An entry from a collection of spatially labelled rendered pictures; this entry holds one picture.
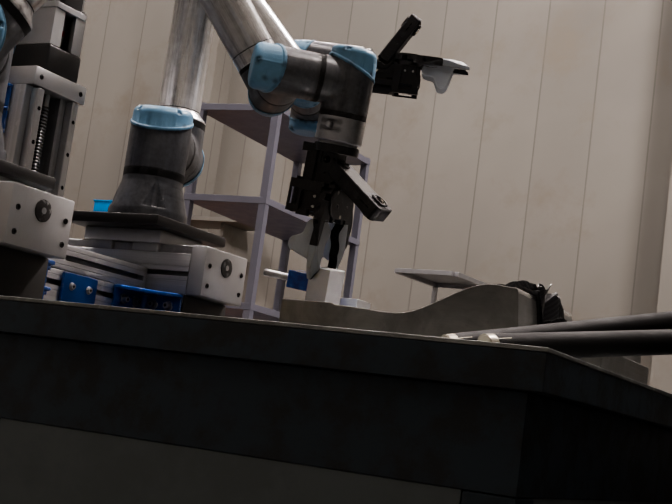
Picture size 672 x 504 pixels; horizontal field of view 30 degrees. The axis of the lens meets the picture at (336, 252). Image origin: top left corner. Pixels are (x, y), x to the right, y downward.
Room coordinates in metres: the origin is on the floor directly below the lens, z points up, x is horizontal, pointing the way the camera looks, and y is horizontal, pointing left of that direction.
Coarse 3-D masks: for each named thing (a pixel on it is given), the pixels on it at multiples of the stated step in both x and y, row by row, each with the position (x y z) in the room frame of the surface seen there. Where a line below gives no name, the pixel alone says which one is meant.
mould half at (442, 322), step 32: (480, 288) 1.75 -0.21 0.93; (512, 288) 1.73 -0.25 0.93; (288, 320) 1.89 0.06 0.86; (320, 320) 1.86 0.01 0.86; (352, 320) 1.84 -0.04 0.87; (384, 320) 1.81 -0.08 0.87; (416, 320) 1.79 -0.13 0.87; (448, 320) 1.77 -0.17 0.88; (480, 320) 1.74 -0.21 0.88; (512, 320) 1.72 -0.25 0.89
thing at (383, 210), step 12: (336, 168) 1.90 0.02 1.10; (348, 168) 1.92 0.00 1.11; (336, 180) 1.91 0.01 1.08; (348, 180) 1.89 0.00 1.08; (360, 180) 1.91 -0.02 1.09; (348, 192) 1.90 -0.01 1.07; (360, 192) 1.88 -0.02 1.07; (372, 192) 1.91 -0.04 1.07; (360, 204) 1.89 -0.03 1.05; (372, 204) 1.88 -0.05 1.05; (384, 204) 1.90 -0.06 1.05; (372, 216) 1.88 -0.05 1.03; (384, 216) 1.90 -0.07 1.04
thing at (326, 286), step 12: (276, 276) 1.99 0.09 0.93; (288, 276) 1.96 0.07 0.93; (300, 276) 1.95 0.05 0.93; (324, 276) 1.93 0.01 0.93; (336, 276) 1.94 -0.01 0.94; (300, 288) 1.95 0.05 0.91; (312, 288) 1.94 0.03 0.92; (324, 288) 1.93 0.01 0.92; (336, 288) 1.95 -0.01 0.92; (312, 300) 1.94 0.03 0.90; (324, 300) 1.93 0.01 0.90; (336, 300) 1.96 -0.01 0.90
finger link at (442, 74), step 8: (424, 64) 2.42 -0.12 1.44; (448, 64) 2.41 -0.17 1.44; (456, 64) 2.41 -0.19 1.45; (464, 64) 2.42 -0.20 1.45; (424, 72) 2.43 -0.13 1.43; (432, 72) 2.43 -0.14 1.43; (440, 72) 2.42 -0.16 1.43; (448, 72) 2.42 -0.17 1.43; (440, 80) 2.42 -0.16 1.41; (448, 80) 2.42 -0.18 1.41; (440, 88) 2.43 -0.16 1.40
